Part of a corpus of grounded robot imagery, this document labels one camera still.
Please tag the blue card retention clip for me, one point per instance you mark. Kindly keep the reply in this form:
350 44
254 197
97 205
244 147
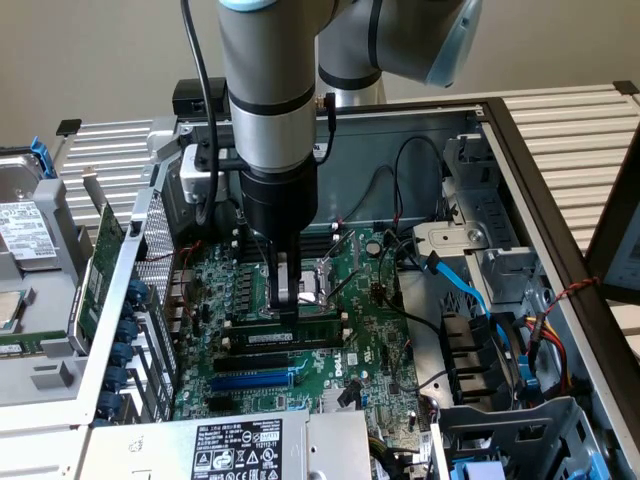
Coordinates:
136 291
117 376
121 353
128 331
107 402

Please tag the green motherboard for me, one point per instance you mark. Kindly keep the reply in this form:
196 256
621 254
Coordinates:
365 320

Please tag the black table end cap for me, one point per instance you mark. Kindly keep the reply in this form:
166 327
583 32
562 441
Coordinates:
68 127
626 87

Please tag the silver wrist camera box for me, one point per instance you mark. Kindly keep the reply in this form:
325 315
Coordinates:
192 175

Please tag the grey metal PC case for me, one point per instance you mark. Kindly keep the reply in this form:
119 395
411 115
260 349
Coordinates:
350 190

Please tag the silver socket cover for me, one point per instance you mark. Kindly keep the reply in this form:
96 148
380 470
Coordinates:
355 250

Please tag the black plastic fan shroud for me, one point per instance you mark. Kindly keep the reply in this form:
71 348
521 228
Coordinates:
465 350

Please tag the short black expansion slot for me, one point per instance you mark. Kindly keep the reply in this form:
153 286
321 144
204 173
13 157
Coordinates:
220 404

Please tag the silver chipset heatsink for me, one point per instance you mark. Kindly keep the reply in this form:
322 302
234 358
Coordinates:
335 400

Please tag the blue disk latch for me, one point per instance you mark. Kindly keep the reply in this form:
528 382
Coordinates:
42 157

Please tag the white case sticker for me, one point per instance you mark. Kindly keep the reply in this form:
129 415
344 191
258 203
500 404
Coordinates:
320 148

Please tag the green graphics card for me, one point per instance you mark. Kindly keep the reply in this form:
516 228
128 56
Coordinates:
102 260

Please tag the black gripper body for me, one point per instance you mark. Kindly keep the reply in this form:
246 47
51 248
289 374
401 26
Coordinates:
280 205

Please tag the silver metal disk bay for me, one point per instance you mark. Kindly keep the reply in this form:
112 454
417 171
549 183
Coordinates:
450 237

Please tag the RAM slot with white latches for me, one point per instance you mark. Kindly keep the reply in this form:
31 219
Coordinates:
226 343
227 326
335 226
336 237

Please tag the green RAM stick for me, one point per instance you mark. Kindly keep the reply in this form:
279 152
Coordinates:
30 348
270 338

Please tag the grey parts rack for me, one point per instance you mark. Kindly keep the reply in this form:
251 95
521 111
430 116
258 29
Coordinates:
55 210

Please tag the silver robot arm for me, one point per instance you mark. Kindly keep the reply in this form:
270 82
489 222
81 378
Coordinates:
270 75

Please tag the black box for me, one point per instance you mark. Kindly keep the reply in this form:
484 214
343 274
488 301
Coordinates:
185 95

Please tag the grey metal drive cage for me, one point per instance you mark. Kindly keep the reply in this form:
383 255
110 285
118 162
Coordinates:
500 425

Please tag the silver hard disk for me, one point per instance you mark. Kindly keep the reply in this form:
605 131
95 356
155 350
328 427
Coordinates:
25 225

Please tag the long black expansion slot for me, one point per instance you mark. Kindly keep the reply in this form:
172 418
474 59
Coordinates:
250 363

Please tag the blue expansion slot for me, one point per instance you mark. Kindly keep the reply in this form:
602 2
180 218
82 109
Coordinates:
250 384

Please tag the silver power supply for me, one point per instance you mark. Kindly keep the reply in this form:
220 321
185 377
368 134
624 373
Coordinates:
150 445

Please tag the round coin battery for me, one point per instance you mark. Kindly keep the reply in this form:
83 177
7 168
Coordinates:
373 247

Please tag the CPU socket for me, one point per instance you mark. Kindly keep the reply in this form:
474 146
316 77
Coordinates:
312 292

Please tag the silver CPU chip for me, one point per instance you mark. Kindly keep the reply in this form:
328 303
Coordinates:
10 310

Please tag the thin metal locking lever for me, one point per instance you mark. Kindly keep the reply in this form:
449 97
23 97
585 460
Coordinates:
263 254
317 299

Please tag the blue drive caddy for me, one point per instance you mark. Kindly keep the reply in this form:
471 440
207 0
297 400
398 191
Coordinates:
475 471

